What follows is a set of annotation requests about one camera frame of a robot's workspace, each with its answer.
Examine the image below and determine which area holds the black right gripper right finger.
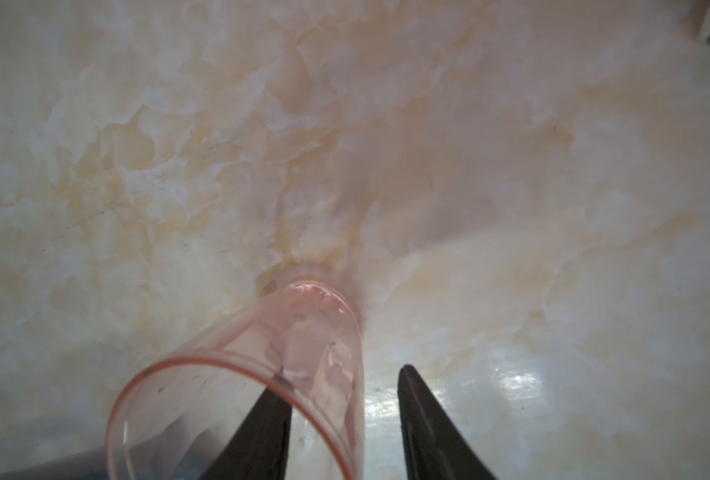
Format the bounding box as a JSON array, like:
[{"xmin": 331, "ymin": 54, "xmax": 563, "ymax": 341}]
[{"xmin": 397, "ymin": 365, "xmax": 495, "ymax": 480}]

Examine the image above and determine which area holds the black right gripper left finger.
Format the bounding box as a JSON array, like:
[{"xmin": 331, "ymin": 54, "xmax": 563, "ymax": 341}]
[{"xmin": 200, "ymin": 388, "xmax": 292, "ymax": 480}]

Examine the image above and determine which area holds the pink translucent cup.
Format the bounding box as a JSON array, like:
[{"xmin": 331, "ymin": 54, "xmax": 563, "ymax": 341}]
[{"xmin": 106, "ymin": 281, "xmax": 364, "ymax": 479}]

